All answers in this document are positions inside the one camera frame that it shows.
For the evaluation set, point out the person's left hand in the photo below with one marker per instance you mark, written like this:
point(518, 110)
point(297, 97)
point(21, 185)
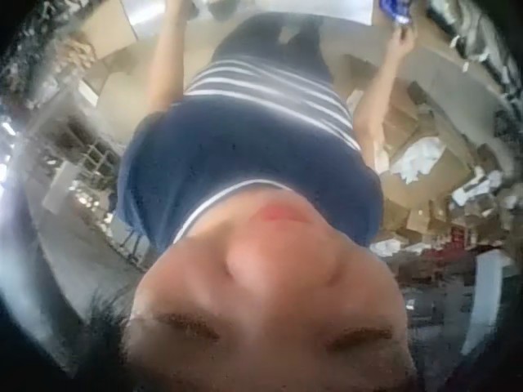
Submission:
point(180, 5)

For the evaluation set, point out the person's right hand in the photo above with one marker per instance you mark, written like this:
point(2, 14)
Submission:
point(401, 41)

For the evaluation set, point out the blue packet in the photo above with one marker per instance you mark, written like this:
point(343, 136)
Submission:
point(393, 10)

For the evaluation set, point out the cardboard carton with white paper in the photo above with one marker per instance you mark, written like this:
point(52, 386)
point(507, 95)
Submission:
point(425, 155)

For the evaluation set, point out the person's legs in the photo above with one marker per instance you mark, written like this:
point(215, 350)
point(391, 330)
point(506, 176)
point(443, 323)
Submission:
point(271, 41)

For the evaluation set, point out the cluttered shelf of boxes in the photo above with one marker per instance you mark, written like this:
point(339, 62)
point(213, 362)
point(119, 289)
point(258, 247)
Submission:
point(449, 241)

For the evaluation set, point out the open brown cardboard carton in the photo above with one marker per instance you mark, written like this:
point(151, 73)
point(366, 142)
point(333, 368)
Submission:
point(108, 45)

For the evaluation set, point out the metal shelf rack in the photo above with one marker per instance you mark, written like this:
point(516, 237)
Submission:
point(83, 159)

